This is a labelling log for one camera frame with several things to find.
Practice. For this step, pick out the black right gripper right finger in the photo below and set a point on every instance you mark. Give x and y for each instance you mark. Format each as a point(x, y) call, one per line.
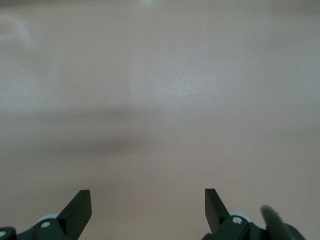
point(220, 222)

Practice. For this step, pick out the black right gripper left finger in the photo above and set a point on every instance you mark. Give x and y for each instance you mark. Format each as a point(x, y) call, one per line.
point(75, 217)

